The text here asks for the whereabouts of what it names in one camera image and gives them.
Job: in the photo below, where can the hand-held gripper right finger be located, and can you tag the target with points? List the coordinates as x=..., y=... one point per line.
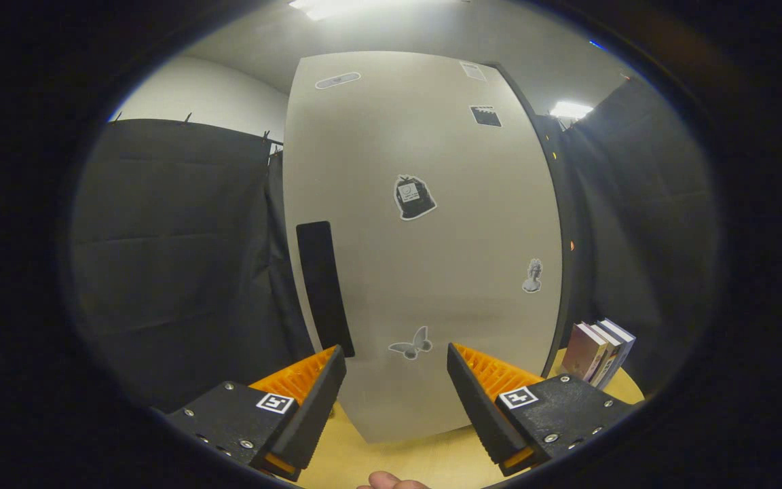
x=476, y=401

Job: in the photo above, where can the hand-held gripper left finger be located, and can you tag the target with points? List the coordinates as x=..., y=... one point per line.
x=316, y=401

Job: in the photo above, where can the beige cabinet door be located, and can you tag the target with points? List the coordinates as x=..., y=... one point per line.
x=432, y=272

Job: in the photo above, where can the white cover book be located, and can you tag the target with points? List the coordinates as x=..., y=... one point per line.
x=609, y=350

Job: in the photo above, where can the black backdrop cloth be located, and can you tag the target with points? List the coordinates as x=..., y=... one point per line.
x=160, y=272

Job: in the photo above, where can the ceiling light panel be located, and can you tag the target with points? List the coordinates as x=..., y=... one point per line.
x=323, y=7
x=571, y=110

